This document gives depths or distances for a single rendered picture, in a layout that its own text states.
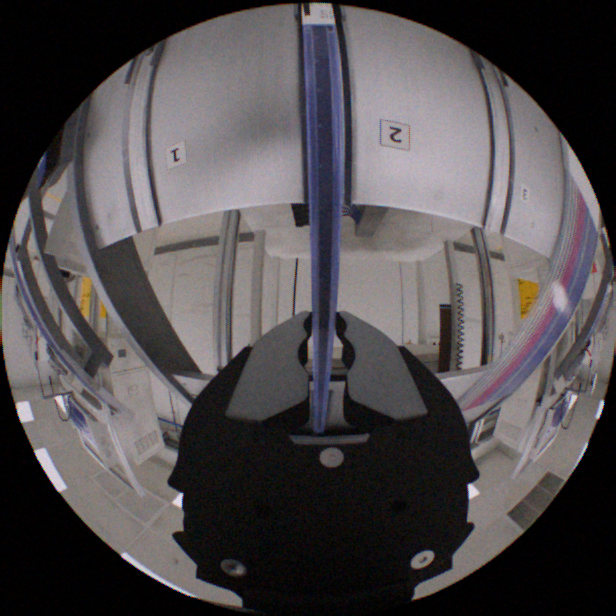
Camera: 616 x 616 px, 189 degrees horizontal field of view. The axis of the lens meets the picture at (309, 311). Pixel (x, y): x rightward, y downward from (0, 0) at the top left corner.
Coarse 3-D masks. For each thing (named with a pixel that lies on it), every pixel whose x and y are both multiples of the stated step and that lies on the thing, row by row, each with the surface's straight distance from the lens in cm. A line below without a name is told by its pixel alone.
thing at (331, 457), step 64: (256, 448) 6; (320, 448) 6; (384, 448) 6; (192, 512) 6; (256, 512) 5; (320, 512) 5; (384, 512) 5; (448, 512) 6; (256, 576) 6; (320, 576) 5; (384, 576) 6
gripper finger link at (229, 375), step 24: (240, 360) 9; (216, 384) 8; (192, 408) 8; (216, 408) 7; (192, 432) 7; (216, 432) 7; (240, 432) 7; (264, 432) 7; (192, 456) 7; (168, 480) 7
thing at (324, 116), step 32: (320, 32) 12; (320, 64) 10; (320, 96) 9; (320, 128) 9; (320, 160) 9; (320, 192) 9; (320, 224) 9; (320, 256) 10; (320, 288) 11; (320, 320) 13; (320, 352) 15; (320, 384) 19; (320, 416) 27
